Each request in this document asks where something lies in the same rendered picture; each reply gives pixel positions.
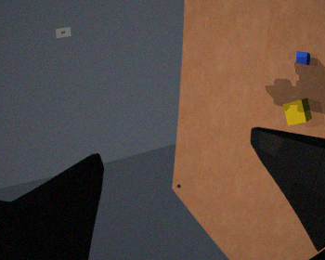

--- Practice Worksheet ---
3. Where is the yellow block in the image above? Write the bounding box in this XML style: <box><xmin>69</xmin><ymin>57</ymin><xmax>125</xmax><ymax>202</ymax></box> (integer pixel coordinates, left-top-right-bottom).
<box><xmin>283</xmin><ymin>97</ymin><xmax>312</xmax><ymax>126</ymax></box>

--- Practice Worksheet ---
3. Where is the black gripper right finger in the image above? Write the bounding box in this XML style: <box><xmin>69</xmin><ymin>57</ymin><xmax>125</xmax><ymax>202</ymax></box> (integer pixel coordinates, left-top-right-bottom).
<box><xmin>250</xmin><ymin>126</ymin><xmax>325</xmax><ymax>251</ymax></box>

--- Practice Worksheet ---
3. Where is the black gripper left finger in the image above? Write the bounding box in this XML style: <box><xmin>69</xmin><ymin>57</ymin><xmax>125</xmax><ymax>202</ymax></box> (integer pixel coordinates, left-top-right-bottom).
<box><xmin>0</xmin><ymin>153</ymin><xmax>105</xmax><ymax>260</ymax></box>

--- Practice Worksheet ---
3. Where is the small blue block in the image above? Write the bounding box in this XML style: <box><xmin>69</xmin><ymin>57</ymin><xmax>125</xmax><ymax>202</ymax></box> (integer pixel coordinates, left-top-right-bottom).
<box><xmin>295</xmin><ymin>51</ymin><xmax>310</xmax><ymax>65</ymax></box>

